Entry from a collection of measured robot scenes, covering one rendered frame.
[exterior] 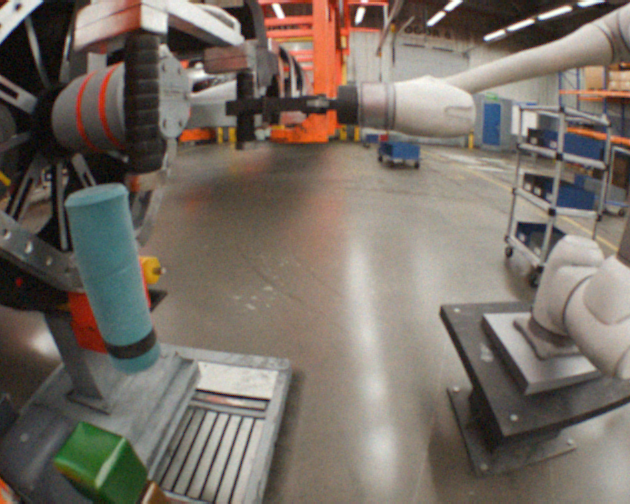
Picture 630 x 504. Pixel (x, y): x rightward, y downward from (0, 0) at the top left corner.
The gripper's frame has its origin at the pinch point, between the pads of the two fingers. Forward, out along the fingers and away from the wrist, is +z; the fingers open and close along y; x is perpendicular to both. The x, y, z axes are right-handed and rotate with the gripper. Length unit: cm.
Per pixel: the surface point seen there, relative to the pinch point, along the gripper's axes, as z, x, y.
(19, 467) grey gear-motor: 27, -42, -54
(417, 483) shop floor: -40, -83, -19
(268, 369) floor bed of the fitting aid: 4, -75, 17
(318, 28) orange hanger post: 17, 112, 343
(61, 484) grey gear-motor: 23, -48, -51
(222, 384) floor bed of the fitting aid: 16, -75, 7
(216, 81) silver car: 95, 36, 223
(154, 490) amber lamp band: -8, -22, -54
